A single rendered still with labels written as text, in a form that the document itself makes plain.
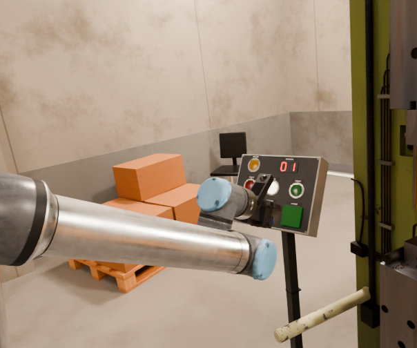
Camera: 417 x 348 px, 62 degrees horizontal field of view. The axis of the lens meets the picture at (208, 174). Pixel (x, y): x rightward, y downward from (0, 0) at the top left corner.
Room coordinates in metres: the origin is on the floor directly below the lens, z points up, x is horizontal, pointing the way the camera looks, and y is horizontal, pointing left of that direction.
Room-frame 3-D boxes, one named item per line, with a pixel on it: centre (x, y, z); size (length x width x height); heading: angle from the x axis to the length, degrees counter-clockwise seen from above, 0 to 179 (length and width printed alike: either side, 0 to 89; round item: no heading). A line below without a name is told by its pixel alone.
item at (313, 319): (1.11, -0.36, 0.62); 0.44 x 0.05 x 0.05; 113
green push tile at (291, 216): (1.15, -0.28, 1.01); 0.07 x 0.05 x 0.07; 48
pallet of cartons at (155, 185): (3.21, 0.66, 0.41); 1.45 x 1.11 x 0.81; 128
